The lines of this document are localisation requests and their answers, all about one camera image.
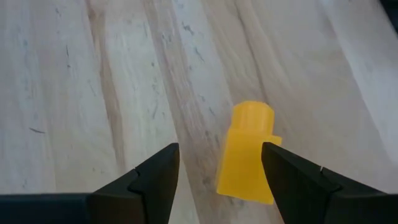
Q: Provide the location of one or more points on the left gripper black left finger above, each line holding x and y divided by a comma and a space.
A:
149, 193

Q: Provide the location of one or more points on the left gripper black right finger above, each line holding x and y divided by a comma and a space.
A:
311, 193

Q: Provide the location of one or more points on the yellow single-stud block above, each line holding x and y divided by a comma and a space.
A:
245, 161

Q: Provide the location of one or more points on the black table frame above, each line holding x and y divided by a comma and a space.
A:
392, 9

